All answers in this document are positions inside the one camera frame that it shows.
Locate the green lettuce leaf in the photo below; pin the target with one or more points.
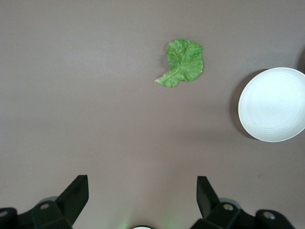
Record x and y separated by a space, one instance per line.
186 62

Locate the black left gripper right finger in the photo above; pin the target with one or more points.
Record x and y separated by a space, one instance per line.
209 210

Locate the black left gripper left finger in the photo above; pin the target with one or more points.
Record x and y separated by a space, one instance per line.
71 200

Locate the beige plate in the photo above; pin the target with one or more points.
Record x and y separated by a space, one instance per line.
271 107

